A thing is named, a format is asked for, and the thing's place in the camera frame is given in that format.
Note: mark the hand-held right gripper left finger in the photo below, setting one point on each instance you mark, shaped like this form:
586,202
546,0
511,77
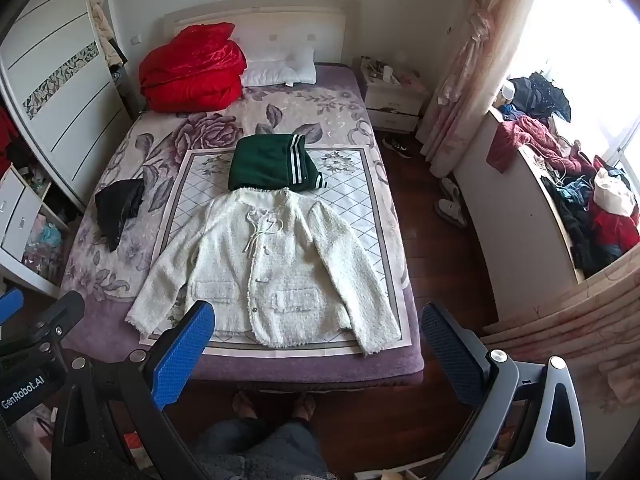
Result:
181,355

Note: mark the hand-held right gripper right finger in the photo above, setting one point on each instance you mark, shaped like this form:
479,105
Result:
450,355

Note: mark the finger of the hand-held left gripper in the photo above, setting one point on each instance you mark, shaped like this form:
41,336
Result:
52,316
10,306

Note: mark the white fuzzy jacket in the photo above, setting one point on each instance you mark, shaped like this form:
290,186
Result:
260,260

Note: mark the pile of mixed clothes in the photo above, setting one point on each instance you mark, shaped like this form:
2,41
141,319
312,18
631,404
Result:
590,185

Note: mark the white drawer cabinet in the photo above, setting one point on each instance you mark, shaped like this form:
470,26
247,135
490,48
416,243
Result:
22,220

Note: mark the person's legs in jeans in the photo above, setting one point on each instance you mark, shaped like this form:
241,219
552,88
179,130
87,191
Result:
260,447

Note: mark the black cloth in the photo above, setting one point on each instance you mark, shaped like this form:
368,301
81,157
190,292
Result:
117,205

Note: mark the white window ledge cabinet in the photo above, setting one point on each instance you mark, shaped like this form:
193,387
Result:
510,230

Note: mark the white slipper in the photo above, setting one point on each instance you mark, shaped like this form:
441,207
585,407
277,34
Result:
451,212
450,187

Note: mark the green white-striped folded garment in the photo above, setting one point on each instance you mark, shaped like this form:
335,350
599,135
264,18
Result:
265,162

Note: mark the black sneakers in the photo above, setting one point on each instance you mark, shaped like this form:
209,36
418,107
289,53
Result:
397,146

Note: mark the purple floral bed blanket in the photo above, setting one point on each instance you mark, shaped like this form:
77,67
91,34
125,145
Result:
200,130

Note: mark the white sliding-door wardrobe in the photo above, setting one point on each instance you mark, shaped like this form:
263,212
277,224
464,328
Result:
65,85

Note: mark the white nightstand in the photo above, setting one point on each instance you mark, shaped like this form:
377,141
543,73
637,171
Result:
392,100

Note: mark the red quilt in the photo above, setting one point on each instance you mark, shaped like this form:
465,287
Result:
192,67

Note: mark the beige hanging cloth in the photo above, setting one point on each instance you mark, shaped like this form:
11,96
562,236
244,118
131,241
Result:
103,30

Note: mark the clutter of small nightstand things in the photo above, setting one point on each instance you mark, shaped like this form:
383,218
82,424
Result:
385,70

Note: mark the pink floral curtain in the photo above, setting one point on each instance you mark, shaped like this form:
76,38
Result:
480,60

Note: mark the white pillow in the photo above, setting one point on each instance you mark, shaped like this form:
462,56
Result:
280,67

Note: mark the white bed headboard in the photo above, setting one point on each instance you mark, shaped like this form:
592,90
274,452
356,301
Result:
295,27

